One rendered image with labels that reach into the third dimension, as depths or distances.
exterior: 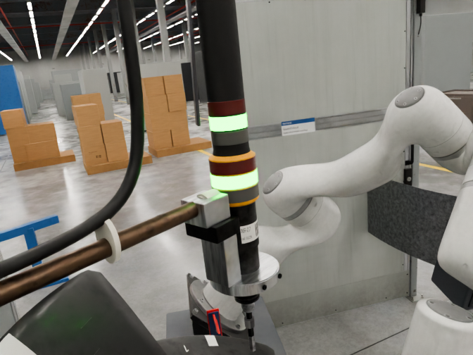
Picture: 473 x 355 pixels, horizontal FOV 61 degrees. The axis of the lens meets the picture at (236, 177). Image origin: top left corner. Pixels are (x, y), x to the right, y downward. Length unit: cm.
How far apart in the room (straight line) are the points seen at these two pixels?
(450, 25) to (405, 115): 976
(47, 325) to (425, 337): 47
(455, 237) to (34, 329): 56
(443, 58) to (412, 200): 826
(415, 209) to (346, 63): 88
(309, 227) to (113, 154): 704
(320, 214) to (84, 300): 74
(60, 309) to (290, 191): 69
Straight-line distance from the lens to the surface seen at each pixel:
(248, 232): 38
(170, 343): 72
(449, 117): 87
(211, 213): 34
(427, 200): 227
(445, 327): 62
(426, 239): 235
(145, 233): 31
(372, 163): 92
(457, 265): 68
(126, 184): 30
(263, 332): 121
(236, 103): 35
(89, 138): 786
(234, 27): 35
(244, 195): 36
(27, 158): 964
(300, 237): 108
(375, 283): 291
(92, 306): 44
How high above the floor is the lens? 165
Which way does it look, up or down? 15 degrees down
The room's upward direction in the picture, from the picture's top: 6 degrees counter-clockwise
